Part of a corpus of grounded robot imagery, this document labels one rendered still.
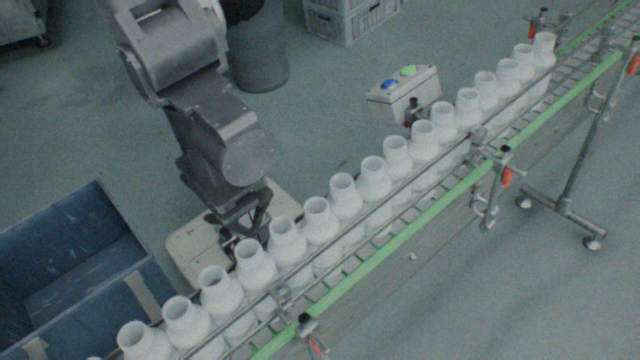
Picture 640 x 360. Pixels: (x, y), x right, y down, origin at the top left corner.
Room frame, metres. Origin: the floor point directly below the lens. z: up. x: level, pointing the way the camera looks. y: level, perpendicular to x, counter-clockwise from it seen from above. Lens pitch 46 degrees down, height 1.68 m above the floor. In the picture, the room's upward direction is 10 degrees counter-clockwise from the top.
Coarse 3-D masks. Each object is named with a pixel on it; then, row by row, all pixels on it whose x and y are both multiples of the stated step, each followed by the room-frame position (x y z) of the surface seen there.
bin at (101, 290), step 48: (96, 192) 0.81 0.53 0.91; (0, 240) 0.69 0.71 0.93; (48, 240) 0.73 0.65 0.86; (96, 240) 0.77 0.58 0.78; (0, 288) 0.63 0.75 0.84; (48, 288) 0.68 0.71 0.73; (96, 288) 0.65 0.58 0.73; (144, 288) 0.50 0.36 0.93; (0, 336) 0.46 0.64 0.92; (48, 336) 0.44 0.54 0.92; (96, 336) 0.47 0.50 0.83
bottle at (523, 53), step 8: (520, 48) 0.74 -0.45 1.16; (528, 48) 0.73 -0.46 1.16; (512, 56) 0.72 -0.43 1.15; (520, 56) 0.71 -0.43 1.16; (528, 56) 0.70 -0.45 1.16; (520, 64) 0.70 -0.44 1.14; (528, 64) 0.70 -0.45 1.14; (520, 72) 0.70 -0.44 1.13; (528, 72) 0.70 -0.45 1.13; (520, 80) 0.69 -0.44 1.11; (528, 80) 0.69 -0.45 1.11; (520, 88) 0.69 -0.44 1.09; (520, 104) 0.69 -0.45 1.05
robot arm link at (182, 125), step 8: (168, 112) 0.35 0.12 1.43; (176, 112) 0.35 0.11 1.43; (168, 120) 0.36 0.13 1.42; (176, 120) 0.35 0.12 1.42; (184, 120) 0.34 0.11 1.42; (192, 120) 0.33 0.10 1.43; (176, 128) 0.35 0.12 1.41; (184, 128) 0.35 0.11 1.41; (176, 136) 0.36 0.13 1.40; (184, 136) 0.35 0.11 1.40; (184, 144) 0.35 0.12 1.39
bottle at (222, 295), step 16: (208, 272) 0.36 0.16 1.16; (224, 272) 0.34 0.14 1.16; (208, 288) 0.32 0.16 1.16; (224, 288) 0.33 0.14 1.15; (240, 288) 0.34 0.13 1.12; (208, 304) 0.32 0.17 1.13; (224, 304) 0.32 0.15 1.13; (240, 304) 0.33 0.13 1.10; (224, 320) 0.31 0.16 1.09; (240, 320) 0.32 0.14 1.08; (256, 320) 0.34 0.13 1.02; (224, 336) 0.32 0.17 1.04; (240, 336) 0.31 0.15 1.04
